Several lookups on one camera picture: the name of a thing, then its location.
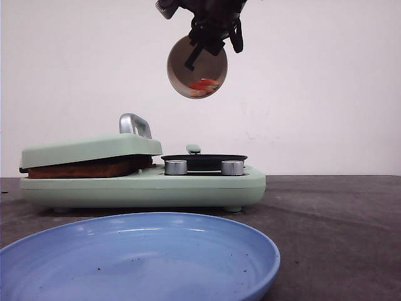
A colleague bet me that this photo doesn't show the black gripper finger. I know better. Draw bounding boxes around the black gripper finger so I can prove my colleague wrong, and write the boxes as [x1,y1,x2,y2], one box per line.
[184,45,203,71]
[206,39,225,56]

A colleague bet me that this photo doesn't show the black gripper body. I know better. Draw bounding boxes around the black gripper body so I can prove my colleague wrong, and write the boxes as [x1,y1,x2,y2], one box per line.
[189,1,244,53]

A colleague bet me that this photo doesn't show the beige ribbed bowl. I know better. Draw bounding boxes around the beige ribbed bowl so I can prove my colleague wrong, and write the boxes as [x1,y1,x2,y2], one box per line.
[167,36,228,99]

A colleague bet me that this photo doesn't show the breakfast maker hinged lid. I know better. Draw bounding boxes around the breakfast maker hinged lid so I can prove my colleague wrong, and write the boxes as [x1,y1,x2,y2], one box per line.
[19,113,162,173]

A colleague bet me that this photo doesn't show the toast bread slice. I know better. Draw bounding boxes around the toast bread slice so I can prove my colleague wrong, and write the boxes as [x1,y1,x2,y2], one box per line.
[28,154,154,179]

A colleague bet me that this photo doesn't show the mint green breakfast maker base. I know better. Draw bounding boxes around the mint green breakfast maker base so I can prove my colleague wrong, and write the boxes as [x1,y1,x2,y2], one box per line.
[20,164,266,212]

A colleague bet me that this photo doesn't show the left silver control knob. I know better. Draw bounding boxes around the left silver control knob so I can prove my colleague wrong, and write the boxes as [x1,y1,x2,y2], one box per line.
[164,160,187,176]

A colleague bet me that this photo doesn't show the silver control knob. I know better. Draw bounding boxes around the silver control knob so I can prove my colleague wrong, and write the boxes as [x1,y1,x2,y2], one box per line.
[221,160,244,176]
[164,160,187,176]

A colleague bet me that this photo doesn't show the right silver control knob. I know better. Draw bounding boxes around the right silver control knob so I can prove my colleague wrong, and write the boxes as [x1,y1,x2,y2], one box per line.
[221,160,244,176]

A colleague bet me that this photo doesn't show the blue round plate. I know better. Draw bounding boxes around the blue round plate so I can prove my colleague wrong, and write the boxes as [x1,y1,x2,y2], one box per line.
[1,213,280,300]

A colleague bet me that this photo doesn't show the black frying pan green handle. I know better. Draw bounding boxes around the black frying pan green handle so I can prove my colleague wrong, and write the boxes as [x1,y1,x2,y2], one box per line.
[161,144,247,171]

